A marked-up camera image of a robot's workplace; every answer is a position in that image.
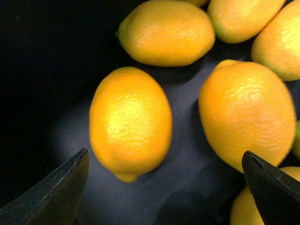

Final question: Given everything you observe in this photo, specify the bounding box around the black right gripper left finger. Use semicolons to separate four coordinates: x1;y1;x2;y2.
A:
0;149;89;225

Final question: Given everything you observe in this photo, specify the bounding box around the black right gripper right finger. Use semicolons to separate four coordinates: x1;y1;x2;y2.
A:
241;151;300;225

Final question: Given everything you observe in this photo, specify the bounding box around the yellow lemon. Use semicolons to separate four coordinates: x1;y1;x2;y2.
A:
89;67;172;183
207;0;285;44
198;60;296;171
117;0;216;67
230;166;300;225
251;0;300;81

